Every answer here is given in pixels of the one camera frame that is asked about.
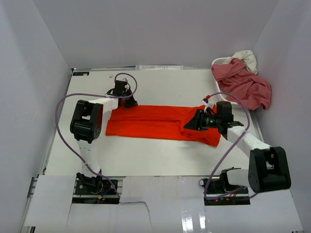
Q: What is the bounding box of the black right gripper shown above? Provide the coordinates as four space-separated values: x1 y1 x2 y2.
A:
184 109 221 132

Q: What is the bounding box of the orange t shirt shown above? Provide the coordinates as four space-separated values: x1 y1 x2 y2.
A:
105 105 221 147

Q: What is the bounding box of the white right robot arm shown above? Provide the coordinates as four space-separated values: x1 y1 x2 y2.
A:
184 101 291 194

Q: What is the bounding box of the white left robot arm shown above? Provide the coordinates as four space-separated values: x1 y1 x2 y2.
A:
69 79 138 194

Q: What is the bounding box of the pink t shirt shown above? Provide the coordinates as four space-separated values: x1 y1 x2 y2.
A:
211 58 272 110

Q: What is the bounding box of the black corner label plate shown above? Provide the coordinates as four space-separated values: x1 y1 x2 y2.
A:
72 71 89 76

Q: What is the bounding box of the white perforated laundry basket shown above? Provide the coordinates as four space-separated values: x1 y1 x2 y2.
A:
211 56 245 110

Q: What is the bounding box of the cream white t shirt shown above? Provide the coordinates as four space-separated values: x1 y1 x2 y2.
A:
231 50 258 75

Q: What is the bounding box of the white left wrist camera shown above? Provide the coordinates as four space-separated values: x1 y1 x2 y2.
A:
122 78 131 90

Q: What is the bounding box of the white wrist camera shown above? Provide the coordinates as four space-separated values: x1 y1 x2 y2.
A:
202 95 216 115
122 78 131 90

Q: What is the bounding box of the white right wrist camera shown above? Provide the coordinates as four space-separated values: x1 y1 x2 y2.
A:
202 95 216 115

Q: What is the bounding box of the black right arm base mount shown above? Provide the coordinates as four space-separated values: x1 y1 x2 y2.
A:
204 167 250 206

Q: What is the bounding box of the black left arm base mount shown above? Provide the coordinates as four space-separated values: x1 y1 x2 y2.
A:
72 172 120 204

